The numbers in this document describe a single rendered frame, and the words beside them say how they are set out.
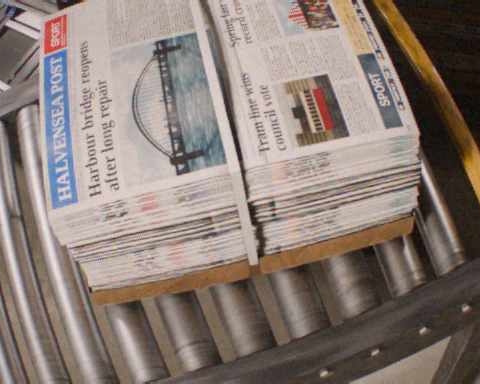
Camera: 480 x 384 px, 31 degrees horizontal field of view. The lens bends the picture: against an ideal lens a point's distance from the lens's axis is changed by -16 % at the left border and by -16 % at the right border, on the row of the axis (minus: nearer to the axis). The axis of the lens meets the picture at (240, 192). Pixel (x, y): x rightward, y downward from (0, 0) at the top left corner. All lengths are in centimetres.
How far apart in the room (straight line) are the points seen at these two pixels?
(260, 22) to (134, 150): 19
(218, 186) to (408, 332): 30
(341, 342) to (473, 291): 18
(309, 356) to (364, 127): 28
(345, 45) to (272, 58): 8
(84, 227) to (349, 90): 29
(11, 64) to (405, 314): 136
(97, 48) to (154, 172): 18
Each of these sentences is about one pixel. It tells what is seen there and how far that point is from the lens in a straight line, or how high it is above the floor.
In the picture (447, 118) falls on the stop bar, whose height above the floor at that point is 82.
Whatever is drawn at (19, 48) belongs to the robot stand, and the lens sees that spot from 219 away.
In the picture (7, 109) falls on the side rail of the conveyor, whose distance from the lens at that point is 129.
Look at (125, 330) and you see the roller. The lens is 107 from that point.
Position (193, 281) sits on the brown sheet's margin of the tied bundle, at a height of 83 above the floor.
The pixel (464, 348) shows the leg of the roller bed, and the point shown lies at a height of 56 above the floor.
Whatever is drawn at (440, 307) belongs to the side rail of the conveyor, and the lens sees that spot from 106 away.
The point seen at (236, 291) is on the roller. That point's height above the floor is 80.
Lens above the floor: 178
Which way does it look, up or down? 60 degrees down
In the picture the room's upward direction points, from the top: 12 degrees counter-clockwise
